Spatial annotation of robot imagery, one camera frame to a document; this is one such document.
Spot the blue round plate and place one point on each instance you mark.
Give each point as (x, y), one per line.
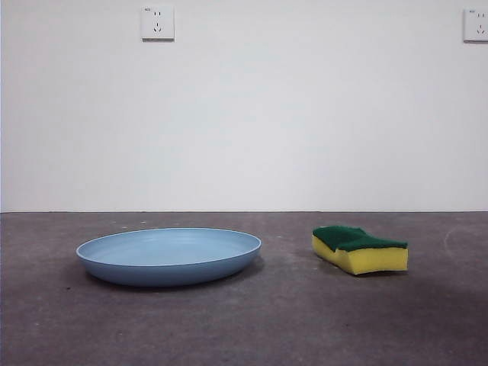
(167, 263)

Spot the yellow sponge with green scourer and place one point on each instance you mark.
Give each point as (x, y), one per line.
(373, 261)

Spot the white wall socket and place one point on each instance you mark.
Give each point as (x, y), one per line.
(158, 23)
(476, 26)

